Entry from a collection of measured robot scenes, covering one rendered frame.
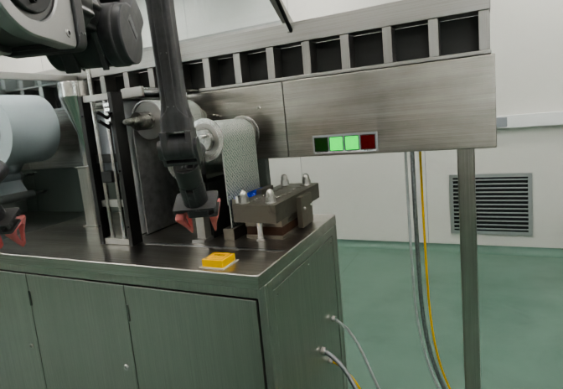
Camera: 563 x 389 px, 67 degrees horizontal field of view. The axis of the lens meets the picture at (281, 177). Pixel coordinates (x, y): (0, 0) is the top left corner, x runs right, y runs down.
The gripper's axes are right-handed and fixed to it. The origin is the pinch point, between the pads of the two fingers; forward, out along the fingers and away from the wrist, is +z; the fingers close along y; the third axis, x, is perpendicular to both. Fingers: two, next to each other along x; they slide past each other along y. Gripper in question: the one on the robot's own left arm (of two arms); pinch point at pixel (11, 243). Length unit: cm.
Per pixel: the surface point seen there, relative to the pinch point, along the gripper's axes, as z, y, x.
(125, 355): 55, -12, 0
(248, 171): 21, -56, -50
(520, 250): 207, -253, -159
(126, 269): 24.6, -19.2, -10.1
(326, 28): -20, -90, -78
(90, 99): -11, -5, -58
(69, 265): 30.0, 4.4, -18.8
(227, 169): 12, -51, -40
